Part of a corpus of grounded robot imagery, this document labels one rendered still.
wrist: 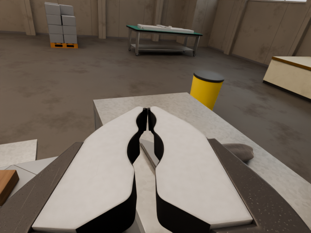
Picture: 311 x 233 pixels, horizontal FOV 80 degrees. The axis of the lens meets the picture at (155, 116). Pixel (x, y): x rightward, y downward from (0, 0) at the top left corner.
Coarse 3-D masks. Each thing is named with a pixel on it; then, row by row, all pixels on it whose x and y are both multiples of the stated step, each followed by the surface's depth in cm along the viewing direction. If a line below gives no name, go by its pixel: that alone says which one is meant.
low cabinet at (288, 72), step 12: (276, 60) 499; (288, 60) 480; (300, 60) 505; (276, 72) 503; (288, 72) 477; (300, 72) 454; (276, 84) 507; (288, 84) 481; (300, 84) 458; (300, 96) 463
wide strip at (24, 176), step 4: (8, 168) 77; (12, 168) 77; (16, 168) 78; (20, 168) 78; (20, 172) 76; (24, 172) 76; (28, 172) 77; (20, 176) 75; (24, 176) 75; (28, 176) 75; (32, 176) 75; (20, 180) 73; (24, 180) 73; (28, 180) 74; (16, 184) 71; (20, 184) 72; (24, 184) 72; (16, 188) 70; (12, 192) 68; (8, 196) 67
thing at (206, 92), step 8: (200, 72) 288; (208, 72) 294; (200, 80) 268; (208, 80) 262; (216, 80) 263; (192, 88) 288; (200, 88) 273; (208, 88) 269; (216, 88) 271; (200, 96) 278; (208, 96) 276; (216, 96) 282; (208, 104) 284
